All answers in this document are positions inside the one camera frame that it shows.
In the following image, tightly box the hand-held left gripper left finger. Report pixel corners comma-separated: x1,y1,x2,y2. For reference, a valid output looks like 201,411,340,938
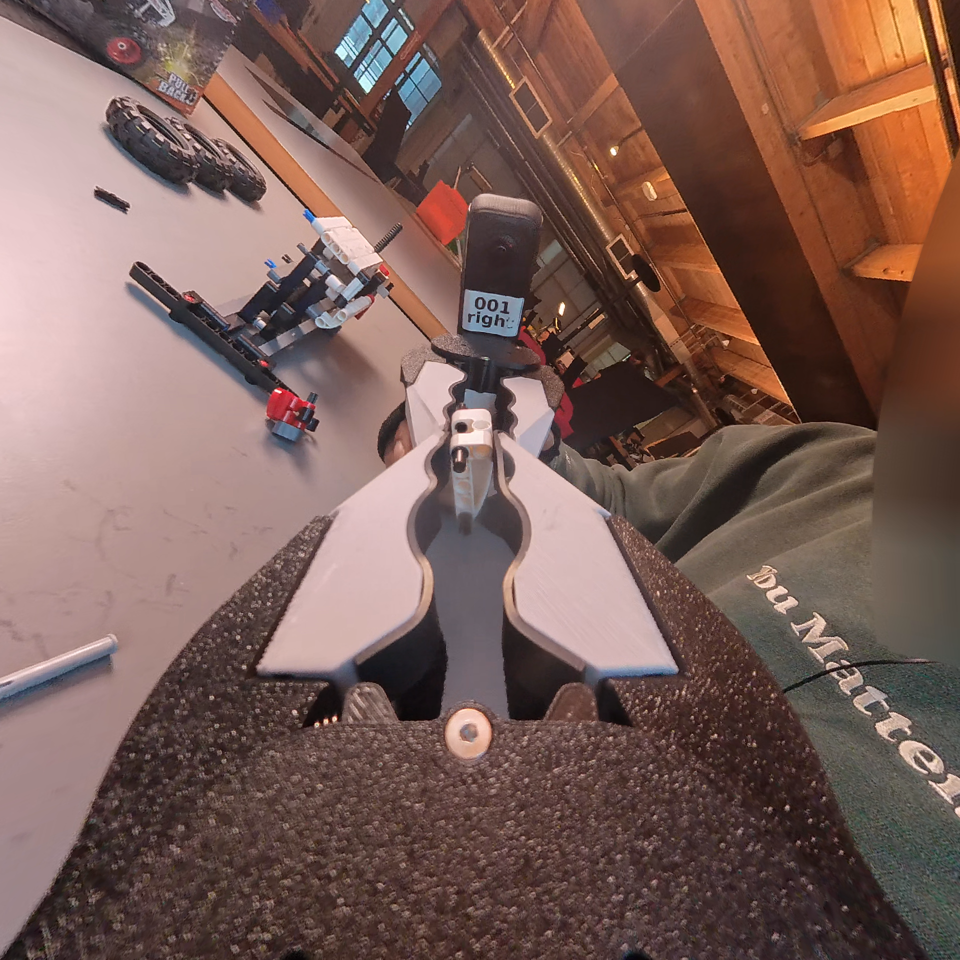
258,365,457,688

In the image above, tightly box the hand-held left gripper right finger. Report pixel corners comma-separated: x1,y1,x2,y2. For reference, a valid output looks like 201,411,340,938
492,375,679,687

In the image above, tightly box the red toy brick piece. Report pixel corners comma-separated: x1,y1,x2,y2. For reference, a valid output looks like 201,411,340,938
266,387,321,444

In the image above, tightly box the white toy brick piece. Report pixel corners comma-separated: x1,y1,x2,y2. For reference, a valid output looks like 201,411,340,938
450,402,498,523

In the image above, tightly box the person's right forearm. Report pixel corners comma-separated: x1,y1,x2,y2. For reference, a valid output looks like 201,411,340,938
549,444,721,549

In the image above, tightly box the grey desk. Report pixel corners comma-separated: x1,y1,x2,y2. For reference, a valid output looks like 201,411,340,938
0,15,459,939

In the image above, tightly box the person's right hand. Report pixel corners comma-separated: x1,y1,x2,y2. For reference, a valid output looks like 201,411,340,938
375,402,411,466

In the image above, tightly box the orange crate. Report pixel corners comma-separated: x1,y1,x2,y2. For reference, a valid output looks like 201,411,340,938
417,183,469,249

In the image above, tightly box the wooden-edged table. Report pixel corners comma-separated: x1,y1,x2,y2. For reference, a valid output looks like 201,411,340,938
203,45,466,339

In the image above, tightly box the toy vehicle chassis build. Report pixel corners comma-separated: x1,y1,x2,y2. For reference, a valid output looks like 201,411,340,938
128,210,403,391

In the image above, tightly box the large paned window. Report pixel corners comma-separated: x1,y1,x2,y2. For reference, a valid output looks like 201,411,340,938
333,0,447,121

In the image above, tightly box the green sweatshirt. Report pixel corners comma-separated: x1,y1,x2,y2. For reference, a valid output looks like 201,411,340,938
645,423,960,960

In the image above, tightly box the black toy tyre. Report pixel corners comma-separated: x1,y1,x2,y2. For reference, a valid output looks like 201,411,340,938
173,123,238,193
105,98,204,184
210,140,268,204

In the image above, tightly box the silver pen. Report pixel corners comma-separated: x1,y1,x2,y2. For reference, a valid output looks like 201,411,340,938
0,635,118,702

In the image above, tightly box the toy set cardboard box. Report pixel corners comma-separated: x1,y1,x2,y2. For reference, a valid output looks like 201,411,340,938
30,0,249,114

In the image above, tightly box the black drawstring cord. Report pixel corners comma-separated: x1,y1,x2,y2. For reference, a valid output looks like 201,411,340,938
780,656,931,694

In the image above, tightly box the wooden wall shelf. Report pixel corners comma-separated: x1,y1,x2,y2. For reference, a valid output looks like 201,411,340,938
848,240,924,286
795,60,960,144

